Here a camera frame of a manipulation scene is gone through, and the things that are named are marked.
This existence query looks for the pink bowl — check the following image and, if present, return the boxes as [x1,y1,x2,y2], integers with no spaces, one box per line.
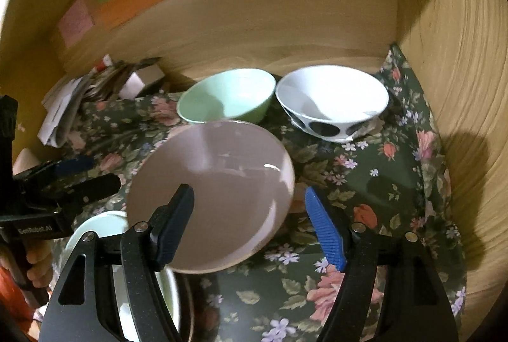
[127,121,295,274]

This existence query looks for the mint green bowl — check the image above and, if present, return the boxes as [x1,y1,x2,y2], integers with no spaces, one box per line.
[177,68,277,124]

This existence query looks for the white bowl black spots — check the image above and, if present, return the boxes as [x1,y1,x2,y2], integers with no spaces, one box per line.
[276,65,390,143]

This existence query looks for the dark brown plate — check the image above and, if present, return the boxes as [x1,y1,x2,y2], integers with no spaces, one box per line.
[175,273,196,342]

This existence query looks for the orange left sleeve forearm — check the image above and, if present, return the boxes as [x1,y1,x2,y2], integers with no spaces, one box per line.
[0,267,35,335]

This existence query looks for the person left hand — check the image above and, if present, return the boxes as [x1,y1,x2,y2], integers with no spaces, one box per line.
[25,240,53,289]

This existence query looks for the light teal plate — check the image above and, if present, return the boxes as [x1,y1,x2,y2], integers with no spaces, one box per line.
[60,211,181,341]

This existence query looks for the white paper stack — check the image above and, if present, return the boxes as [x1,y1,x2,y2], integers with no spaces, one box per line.
[37,74,91,149]

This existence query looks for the floral tablecloth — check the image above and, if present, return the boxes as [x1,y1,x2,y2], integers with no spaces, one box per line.
[64,45,466,341]

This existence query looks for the red white tube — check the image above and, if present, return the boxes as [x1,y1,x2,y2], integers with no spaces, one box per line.
[93,54,114,73]

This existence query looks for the small cardboard box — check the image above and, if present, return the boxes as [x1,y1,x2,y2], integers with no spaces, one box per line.
[119,64,164,99]

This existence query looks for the pink sticky note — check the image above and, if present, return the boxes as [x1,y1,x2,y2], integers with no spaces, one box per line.
[58,0,94,48]

